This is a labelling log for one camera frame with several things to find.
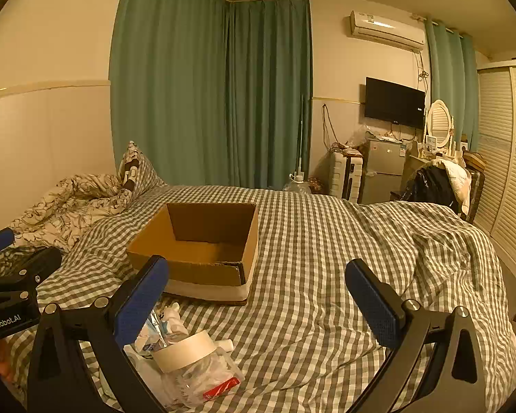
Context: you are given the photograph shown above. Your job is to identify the white pole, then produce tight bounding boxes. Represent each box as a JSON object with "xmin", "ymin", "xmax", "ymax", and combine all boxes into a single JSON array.
[{"xmin": 296, "ymin": 94, "xmax": 307, "ymax": 177}]

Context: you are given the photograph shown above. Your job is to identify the white oval vanity mirror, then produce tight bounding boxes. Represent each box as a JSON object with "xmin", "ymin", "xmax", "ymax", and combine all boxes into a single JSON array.
[{"xmin": 426, "ymin": 99, "xmax": 455, "ymax": 150}]

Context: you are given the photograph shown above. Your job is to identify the wooden dressing table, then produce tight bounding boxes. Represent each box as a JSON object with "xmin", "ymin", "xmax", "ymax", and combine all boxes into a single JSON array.
[{"xmin": 401, "ymin": 148, "xmax": 470, "ymax": 183}]

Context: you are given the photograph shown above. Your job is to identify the floral patterned pillow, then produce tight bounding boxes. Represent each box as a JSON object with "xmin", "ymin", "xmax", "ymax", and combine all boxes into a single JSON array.
[{"xmin": 117, "ymin": 140, "xmax": 169, "ymax": 203}]

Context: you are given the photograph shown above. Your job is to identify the wall cables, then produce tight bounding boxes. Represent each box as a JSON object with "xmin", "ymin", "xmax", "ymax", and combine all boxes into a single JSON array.
[{"xmin": 322, "ymin": 103, "xmax": 341, "ymax": 149}]

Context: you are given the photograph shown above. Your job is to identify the cream masking tape roll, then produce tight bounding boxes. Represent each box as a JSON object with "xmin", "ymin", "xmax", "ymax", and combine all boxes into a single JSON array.
[{"xmin": 151, "ymin": 331, "xmax": 218, "ymax": 373}]

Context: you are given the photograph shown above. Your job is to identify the blue and white packet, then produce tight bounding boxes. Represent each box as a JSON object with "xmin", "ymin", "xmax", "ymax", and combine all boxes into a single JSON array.
[{"xmin": 134, "ymin": 333, "xmax": 171, "ymax": 357}]

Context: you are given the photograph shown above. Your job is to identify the silver small fridge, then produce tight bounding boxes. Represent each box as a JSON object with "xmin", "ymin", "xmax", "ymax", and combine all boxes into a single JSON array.
[{"xmin": 360, "ymin": 138, "xmax": 408, "ymax": 205}]

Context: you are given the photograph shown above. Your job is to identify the white coat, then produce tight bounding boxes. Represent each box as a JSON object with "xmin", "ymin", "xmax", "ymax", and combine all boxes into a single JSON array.
[{"xmin": 429, "ymin": 158, "xmax": 472, "ymax": 215}]

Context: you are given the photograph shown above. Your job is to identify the clear water jug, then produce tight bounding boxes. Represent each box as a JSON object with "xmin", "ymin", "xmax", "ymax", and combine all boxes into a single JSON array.
[{"xmin": 282, "ymin": 172, "xmax": 313, "ymax": 197}]

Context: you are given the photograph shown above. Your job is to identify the clear plastic bag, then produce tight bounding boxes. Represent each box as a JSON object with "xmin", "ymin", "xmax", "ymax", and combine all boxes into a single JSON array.
[{"xmin": 345, "ymin": 124, "xmax": 371, "ymax": 148}]

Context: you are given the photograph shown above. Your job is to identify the white suitcase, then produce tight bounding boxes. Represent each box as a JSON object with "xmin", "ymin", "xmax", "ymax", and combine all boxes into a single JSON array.
[{"xmin": 329, "ymin": 151, "xmax": 364, "ymax": 202}]

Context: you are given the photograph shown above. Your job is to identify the person's left hand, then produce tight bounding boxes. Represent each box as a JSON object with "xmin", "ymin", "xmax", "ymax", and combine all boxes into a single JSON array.
[{"xmin": 0, "ymin": 339, "xmax": 17, "ymax": 385}]

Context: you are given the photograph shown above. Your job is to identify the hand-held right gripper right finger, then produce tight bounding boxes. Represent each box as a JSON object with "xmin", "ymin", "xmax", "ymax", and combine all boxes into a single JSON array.
[{"xmin": 345, "ymin": 259, "xmax": 488, "ymax": 413}]

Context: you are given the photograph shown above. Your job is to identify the black wall television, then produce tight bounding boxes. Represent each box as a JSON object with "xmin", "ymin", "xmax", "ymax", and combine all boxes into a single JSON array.
[{"xmin": 364, "ymin": 76, "xmax": 426, "ymax": 130}]

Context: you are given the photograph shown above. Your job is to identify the floral quilt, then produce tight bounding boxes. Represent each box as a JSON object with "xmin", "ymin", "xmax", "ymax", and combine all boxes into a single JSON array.
[{"xmin": 9, "ymin": 173, "xmax": 134, "ymax": 254}]

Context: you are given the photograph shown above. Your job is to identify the clear bag with red label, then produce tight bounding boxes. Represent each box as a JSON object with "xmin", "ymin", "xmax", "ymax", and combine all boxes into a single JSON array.
[{"xmin": 159, "ymin": 346, "xmax": 246, "ymax": 410}]

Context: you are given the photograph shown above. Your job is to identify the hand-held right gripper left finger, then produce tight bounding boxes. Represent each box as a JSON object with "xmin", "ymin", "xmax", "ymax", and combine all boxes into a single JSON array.
[{"xmin": 27, "ymin": 255, "xmax": 170, "ymax": 413}]

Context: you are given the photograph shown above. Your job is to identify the white air conditioner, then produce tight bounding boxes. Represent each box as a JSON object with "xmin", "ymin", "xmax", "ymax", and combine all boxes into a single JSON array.
[{"xmin": 348, "ymin": 10, "xmax": 426, "ymax": 53}]

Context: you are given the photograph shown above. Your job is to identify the green curtain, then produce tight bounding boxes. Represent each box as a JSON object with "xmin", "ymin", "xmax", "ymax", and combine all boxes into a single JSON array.
[
  {"xmin": 110, "ymin": 0, "xmax": 232, "ymax": 188},
  {"xmin": 225, "ymin": 0, "xmax": 313, "ymax": 190},
  {"xmin": 425, "ymin": 18, "xmax": 481, "ymax": 152}
]

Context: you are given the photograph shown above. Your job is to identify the white louvered wardrobe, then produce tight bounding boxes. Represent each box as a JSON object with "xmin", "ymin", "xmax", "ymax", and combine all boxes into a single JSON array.
[{"xmin": 474, "ymin": 58, "xmax": 516, "ymax": 285}]

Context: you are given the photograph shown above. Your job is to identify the dark chair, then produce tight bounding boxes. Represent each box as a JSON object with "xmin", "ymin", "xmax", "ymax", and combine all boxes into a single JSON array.
[{"xmin": 463, "ymin": 168, "xmax": 487, "ymax": 224}]

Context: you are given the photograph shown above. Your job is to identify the brown cardboard box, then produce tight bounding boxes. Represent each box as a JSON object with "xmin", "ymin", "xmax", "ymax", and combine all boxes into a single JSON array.
[{"xmin": 126, "ymin": 201, "xmax": 259, "ymax": 306}]

